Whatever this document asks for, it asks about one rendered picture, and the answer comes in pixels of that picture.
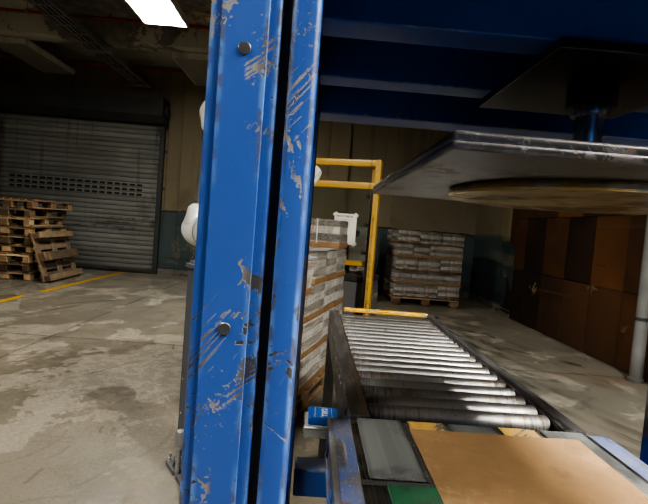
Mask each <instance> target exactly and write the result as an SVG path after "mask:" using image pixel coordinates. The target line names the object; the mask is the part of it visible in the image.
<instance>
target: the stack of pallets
mask: <svg viewBox="0 0 648 504"><path fill-rule="evenodd" d="M0 200H3V205H2V204H0V246H1V247H0V279H3V280H10V279H15V278H20V277H23V281H33V280H37V279H41V277H40V276H38V277H34V274H39V273H41V272H40V271H39V270H38V266H37V265H39V264H38V263H37V262H36V259H35V255H34V254H36V253H35V251H33V242H31V240H30V236H29V233H35V232H42V231H52V228H56V229H58V231H66V229H67V226H62V221H63V220H62V219H63V218H65V219H66V213H67V211H72V207H73V203H65V202H55V201H44V200H34V199H22V198H9V197H0ZM17 201H22V202H24V206H17ZM38 203H42V207H38ZM61 203H62V204H61ZM56 204H58V205H63V209H56ZM14 210H17V213H16V214H15V213H14ZM63 210H65V211H63ZM35 211H36V215H35ZM52 212H57V217H51V214H52ZM49 220H54V221H53V225H49ZM35 228H36V231H35ZM14 229H17V230H14ZM12 253H13V254H12ZM13 274H17V275H13Z"/></svg>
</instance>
